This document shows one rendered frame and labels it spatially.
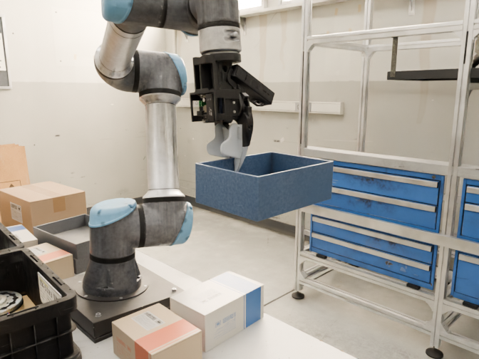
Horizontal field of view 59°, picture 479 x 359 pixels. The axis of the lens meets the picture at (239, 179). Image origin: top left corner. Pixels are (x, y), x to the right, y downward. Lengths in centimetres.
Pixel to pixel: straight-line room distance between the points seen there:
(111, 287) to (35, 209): 68
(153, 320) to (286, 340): 31
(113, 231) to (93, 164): 340
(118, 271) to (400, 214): 149
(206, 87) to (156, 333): 51
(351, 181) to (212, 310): 150
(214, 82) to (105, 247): 56
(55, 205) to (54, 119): 257
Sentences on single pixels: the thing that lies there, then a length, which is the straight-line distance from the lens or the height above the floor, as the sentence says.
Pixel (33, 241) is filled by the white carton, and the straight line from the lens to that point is 153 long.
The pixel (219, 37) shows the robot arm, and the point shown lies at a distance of 76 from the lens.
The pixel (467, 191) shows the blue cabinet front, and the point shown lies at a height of 83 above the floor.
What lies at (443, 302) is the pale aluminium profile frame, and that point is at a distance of 227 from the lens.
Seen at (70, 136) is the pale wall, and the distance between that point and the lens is 436.
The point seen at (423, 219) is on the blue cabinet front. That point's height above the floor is 66.
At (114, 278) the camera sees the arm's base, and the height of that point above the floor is 80.
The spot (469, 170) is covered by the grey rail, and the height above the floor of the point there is 92.
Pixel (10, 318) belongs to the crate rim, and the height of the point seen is 93.
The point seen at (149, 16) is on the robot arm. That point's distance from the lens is 84.
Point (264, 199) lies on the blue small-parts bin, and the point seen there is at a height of 110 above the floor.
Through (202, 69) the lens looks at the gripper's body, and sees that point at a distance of 76.
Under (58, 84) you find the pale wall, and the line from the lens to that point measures 431.
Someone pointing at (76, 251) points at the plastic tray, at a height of 78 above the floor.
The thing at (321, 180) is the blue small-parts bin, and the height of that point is 111.
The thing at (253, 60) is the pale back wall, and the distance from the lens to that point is 390.
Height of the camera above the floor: 127
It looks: 12 degrees down
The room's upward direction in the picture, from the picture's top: straight up
